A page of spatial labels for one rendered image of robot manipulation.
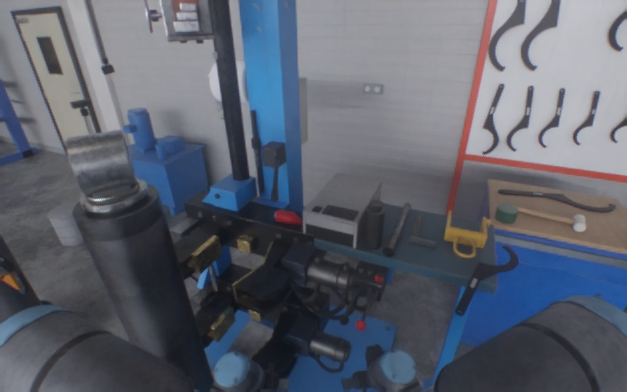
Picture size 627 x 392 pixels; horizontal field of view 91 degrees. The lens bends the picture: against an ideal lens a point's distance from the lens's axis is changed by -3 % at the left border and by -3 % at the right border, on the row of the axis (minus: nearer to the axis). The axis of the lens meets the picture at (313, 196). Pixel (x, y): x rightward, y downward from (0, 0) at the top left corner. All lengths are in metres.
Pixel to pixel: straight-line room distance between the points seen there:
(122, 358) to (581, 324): 0.56
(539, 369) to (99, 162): 0.90
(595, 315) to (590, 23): 2.47
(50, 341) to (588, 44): 2.93
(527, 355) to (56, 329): 0.57
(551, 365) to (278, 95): 1.27
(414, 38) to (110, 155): 2.41
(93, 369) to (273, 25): 1.25
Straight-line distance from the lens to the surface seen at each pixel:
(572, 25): 2.86
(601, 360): 0.52
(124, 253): 0.98
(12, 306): 2.45
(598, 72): 2.93
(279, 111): 1.47
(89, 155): 0.91
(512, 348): 0.48
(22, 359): 0.53
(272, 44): 1.43
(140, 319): 1.14
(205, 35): 0.92
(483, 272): 1.35
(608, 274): 2.15
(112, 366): 0.47
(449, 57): 2.85
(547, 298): 2.22
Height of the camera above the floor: 1.89
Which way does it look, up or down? 29 degrees down
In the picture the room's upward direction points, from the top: 1 degrees counter-clockwise
